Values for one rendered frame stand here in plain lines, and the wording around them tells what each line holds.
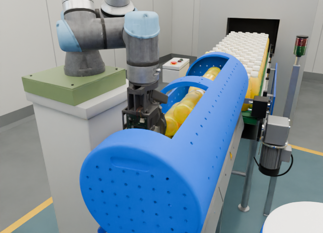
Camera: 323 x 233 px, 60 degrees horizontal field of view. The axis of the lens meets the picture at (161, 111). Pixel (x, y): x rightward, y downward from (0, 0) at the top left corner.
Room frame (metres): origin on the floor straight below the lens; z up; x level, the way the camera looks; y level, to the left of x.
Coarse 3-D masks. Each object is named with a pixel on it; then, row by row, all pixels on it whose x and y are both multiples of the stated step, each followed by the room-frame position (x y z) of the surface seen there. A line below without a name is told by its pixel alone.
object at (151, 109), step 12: (132, 84) 0.61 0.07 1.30; (156, 84) 0.62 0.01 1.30; (132, 96) 0.61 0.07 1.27; (144, 96) 0.60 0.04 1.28; (132, 108) 0.60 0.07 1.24; (144, 108) 0.60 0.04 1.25; (156, 108) 0.62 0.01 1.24; (132, 120) 0.59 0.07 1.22; (144, 120) 0.58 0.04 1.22; (156, 120) 0.63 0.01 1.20
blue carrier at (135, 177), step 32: (192, 64) 1.24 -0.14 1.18; (224, 64) 1.24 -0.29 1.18; (224, 96) 0.81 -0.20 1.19; (192, 128) 0.56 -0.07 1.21; (224, 128) 0.67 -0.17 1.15; (96, 160) 0.48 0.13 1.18; (128, 160) 0.46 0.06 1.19; (160, 160) 0.43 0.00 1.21; (192, 160) 0.46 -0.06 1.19; (96, 192) 0.48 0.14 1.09; (128, 192) 0.46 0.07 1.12; (160, 192) 0.43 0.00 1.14; (192, 192) 0.41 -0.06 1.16; (128, 224) 0.46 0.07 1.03; (160, 224) 0.43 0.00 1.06; (192, 224) 0.41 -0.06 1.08
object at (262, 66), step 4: (268, 40) 2.65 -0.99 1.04; (268, 44) 2.54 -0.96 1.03; (264, 52) 2.08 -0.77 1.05; (260, 56) 1.86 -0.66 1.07; (264, 56) 1.97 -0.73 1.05; (256, 60) 1.76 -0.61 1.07; (264, 60) 1.97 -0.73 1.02; (264, 64) 2.09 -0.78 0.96; (252, 68) 1.59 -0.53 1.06; (260, 68) 1.63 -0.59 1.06; (260, 72) 1.62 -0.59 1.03; (260, 84) 1.63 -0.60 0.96
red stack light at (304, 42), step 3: (297, 39) 1.53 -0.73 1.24; (300, 39) 1.51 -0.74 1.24; (303, 39) 1.51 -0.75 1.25; (306, 39) 1.51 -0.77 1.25; (297, 42) 1.52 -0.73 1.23; (300, 42) 1.51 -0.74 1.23; (303, 42) 1.51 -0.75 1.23; (306, 42) 1.51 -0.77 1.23; (297, 45) 1.52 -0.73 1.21; (300, 45) 1.51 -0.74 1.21; (303, 45) 1.51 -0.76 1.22; (306, 45) 1.51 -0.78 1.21
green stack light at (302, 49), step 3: (294, 45) 1.54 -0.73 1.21; (294, 48) 1.54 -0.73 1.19; (297, 48) 1.52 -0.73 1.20; (300, 48) 1.51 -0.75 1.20; (303, 48) 1.51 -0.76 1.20; (306, 48) 1.52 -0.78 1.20; (294, 51) 1.53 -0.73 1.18; (297, 51) 1.52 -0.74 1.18; (300, 51) 1.51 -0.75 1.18; (303, 51) 1.51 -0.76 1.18; (294, 54) 1.53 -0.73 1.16; (297, 54) 1.51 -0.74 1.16; (300, 54) 1.51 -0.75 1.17; (303, 54) 1.51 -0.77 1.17
